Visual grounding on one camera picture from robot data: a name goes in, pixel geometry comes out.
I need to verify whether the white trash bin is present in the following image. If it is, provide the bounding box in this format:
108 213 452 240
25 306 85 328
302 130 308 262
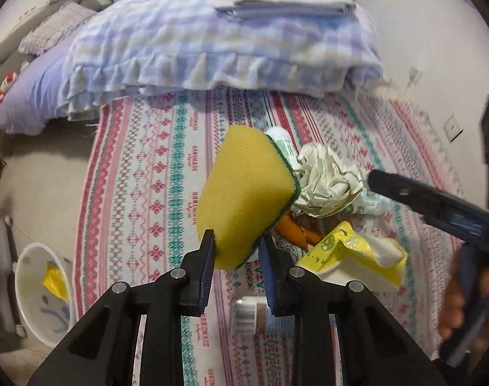
14 242 76 348

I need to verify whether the white paper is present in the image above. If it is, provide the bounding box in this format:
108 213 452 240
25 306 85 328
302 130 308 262
295 143 370 218

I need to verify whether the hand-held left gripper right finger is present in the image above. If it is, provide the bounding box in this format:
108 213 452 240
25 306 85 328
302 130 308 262
257 235 448 386

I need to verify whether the red white plush toy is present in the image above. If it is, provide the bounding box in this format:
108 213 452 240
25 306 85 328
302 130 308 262
0 71 17 107

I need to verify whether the person's right hand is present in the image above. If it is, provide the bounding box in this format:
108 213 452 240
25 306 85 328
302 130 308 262
437 254 489 356

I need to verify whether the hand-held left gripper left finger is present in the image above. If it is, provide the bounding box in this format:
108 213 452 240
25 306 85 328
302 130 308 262
27 228 217 386

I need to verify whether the orange packet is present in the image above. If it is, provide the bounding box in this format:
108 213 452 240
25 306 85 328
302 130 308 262
274 213 323 248

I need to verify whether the checked ruffled quilt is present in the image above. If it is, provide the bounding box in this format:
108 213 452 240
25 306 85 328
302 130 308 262
63 0 386 121

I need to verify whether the checked pillow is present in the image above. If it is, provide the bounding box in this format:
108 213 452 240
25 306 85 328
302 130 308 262
18 2 98 55

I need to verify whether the yellow tissue packet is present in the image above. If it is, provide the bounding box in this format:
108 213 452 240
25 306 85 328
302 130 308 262
298 221 409 290

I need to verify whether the yellow plastic wrapper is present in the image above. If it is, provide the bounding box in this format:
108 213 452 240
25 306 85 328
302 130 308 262
42 263 70 302

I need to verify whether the grey headboard cushion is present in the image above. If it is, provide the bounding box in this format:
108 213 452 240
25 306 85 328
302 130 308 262
0 0 104 77

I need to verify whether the white plastic bottle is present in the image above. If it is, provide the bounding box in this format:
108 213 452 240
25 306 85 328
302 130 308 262
230 295 269 334

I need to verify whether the patterned red teal blanket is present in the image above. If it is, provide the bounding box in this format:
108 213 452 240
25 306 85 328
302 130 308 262
71 88 470 386

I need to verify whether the bed with purple sheet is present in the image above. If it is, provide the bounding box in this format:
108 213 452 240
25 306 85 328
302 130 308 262
0 34 88 135

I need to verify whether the white green tube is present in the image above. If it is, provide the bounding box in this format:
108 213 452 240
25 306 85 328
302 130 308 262
266 126 395 217

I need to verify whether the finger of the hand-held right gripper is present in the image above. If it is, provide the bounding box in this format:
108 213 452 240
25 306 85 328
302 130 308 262
367 169 489 246

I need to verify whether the yellow green sponge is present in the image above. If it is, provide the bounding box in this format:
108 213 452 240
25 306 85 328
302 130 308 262
196 124 301 270

